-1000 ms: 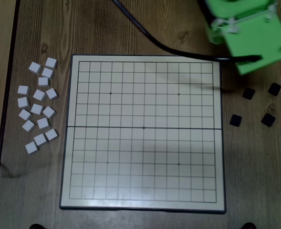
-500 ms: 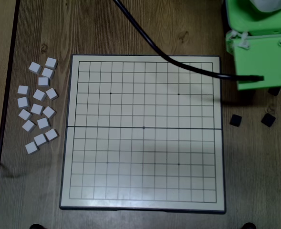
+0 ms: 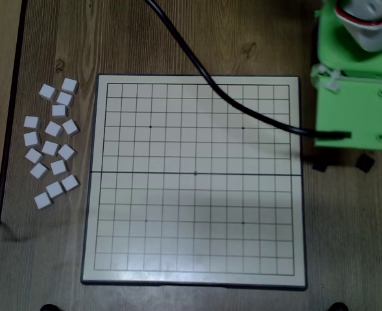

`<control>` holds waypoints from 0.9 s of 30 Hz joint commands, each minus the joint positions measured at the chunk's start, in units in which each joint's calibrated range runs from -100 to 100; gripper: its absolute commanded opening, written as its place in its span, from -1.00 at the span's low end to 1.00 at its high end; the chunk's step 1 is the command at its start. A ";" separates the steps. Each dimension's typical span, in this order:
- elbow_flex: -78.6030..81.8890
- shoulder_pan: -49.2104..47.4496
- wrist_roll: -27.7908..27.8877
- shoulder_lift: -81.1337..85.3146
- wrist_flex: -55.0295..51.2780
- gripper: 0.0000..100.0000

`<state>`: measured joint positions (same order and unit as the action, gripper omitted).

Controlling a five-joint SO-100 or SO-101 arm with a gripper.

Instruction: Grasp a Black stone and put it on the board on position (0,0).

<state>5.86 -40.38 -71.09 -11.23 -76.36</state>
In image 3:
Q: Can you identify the red white black servo wire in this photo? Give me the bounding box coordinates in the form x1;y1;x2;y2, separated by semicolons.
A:
335;5;382;29

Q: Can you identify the green camera mount plate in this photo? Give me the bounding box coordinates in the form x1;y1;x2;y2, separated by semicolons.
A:
313;69;382;152

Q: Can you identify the dark table edge trim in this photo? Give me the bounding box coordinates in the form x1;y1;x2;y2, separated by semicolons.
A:
0;0;29;311

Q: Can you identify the thick black camera cable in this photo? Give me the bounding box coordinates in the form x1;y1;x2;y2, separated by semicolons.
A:
144;0;352;141

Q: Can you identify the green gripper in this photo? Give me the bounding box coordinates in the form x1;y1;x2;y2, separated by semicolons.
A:
313;0;382;79

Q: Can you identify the white cube stone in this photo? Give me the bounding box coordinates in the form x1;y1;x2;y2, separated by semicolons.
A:
23;115;42;130
50;159;69;176
38;84;57;102
51;104;69;118
29;162;50;181
34;192;54;210
23;131;42;148
44;121;64;139
62;119;80;137
60;77;79;95
60;174;81;193
41;140;60;157
24;148;45;165
45;181;65;200
56;91;75;108
57;144;77;162

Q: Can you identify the white folding go board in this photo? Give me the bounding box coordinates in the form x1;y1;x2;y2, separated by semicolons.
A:
80;73;308;291

